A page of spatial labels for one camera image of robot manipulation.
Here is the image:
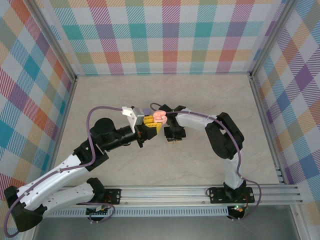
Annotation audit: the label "right electronics board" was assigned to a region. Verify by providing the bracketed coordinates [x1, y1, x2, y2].
[229, 203, 247, 214]

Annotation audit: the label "left electronics board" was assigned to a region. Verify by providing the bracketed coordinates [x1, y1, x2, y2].
[86, 204, 112, 217]

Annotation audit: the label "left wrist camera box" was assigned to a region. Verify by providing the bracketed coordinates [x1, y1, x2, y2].
[121, 106, 147, 133]

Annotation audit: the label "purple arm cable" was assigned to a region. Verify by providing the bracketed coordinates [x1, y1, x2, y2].
[4, 105, 124, 238]
[149, 102, 263, 222]

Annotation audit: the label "aluminium side rail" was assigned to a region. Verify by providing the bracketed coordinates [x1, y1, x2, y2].
[44, 76, 78, 181]
[249, 74, 286, 185]

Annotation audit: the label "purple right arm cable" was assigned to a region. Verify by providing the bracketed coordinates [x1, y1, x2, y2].
[149, 102, 263, 222]

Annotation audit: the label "electronics board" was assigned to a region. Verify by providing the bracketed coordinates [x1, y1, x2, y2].
[86, 204, 112, 217]
[229, 203, 247, 214]

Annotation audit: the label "aluminium frame post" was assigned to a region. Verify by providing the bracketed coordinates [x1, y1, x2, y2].
[249, 0, 298, 79]
[26, 0, 78, 83]

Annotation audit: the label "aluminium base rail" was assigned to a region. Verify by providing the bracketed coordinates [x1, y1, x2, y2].
[57, 184, 304, 208]

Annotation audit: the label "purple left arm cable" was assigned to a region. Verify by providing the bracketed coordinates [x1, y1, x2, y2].
[4, 105, 124, 238]

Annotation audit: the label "slotted grey cable duct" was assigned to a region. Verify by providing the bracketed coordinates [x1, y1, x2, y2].
[49, 206, 230, 218]

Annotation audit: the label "pink earbud charging case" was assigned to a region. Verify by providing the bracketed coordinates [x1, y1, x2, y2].
[152, 110, 168, 123]

